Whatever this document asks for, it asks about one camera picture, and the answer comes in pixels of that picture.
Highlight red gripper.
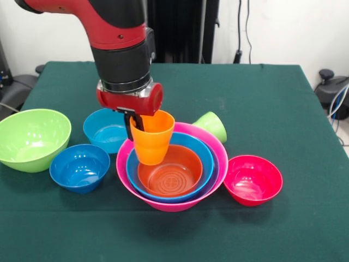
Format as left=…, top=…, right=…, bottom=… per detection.
left=96, top=81, right=164, bottom=142

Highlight orange cup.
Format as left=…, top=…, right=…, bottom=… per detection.
left=129, top=109, right=176, bottom=166

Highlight translucent blue ribbed bowl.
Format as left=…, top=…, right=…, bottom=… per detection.
left=82, top=108, right=129, bottom=154

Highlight orange bowl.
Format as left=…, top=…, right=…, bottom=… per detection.
left=137, top=144, right=203, bottom=198

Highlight large light blue bowl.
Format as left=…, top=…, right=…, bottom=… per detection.
left=125, top=132, right=215, bottom=203

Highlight large pink bowl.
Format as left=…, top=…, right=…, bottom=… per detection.
left=116, top=122, right=228, bottom=213

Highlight purple bowl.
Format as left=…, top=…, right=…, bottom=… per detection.
left=128, top=147, right=220, bottom=204

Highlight small crimson bowl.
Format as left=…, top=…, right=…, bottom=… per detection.
left=223, top=154, right=284, bottom=207

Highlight small dark blue bowl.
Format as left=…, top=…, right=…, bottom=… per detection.
left=49, top=144, right=111, bottom=195

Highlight green cup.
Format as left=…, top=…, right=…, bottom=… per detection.
left=192, top=111, right=227, bottom=144

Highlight large green bowl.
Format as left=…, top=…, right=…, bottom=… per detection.
left=0, top=108, right=72, bottom=174

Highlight black equipment rack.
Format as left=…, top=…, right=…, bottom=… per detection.
left=0, top=40, right=11, bottom=93

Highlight dark green table cloth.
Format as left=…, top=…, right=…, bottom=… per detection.
left=0, top=61, right=349, bottom=262

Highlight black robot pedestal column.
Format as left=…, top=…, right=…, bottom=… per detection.
left=146, top=0, right=220, bottom=64

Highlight black hanging cable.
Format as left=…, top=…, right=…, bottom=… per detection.
left=233, top=0, right=252, bottom=64

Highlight grey cable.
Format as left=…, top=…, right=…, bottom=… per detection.
left=0, top=102, right=20, bottom=114

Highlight blue and white cables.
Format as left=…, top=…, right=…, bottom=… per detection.
left=328, top=84, right=349, bottom=121

